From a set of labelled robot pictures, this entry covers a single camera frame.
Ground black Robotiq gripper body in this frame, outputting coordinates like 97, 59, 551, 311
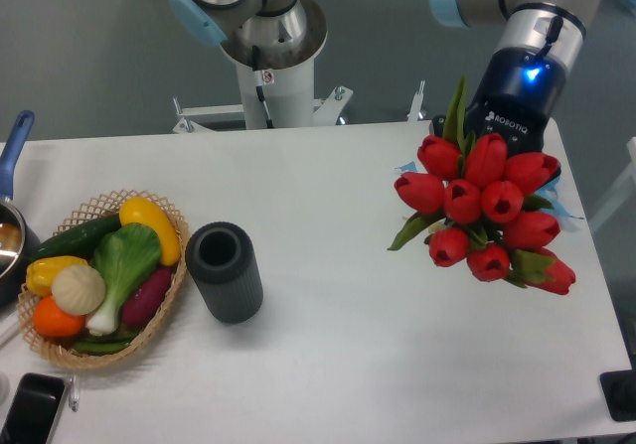
464, 48, 566, 156

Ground red tulip bouquet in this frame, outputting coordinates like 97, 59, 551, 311
389, 79, 576, 295

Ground dark grey ribbed vase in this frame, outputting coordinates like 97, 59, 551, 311
186, 222, 263, 324

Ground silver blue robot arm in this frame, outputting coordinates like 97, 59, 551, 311
169, 0, 600, 155

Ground blue ribbon strip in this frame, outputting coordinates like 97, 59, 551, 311
395, 161, 418, 174

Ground knotted blue ribbon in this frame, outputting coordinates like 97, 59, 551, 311
536, 176, 585, 230

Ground black device at table edge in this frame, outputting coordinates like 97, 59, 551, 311
599, 370, 635, 422

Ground green bok choy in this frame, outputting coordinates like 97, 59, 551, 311
86, 222, 161, 337

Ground woven wicker basket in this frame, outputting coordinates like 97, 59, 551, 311
16, 190, 190, 370

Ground purple sweet potato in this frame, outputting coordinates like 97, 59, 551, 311
121, 267, 171, 329

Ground green cucumber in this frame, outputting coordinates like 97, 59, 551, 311
31, 215, 121, 261

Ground green pea pods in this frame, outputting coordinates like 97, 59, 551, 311
73, 334, 137, 356

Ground yellow bell pepper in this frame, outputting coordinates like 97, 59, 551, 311
25, 255, 88, 297

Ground orange fruit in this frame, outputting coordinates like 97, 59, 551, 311
33, 295, 85, 338

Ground black smartphone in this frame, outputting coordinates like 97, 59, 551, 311
1, 372, 67, 444

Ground white frame at right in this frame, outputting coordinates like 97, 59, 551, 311
588, 137, 635, 234

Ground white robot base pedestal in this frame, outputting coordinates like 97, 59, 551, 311
169, 0, 353, 130

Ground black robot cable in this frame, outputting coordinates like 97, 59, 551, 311
250, 45, 275, 130

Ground blue handled saucepan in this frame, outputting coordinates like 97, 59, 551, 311
1, 110, 40, 307

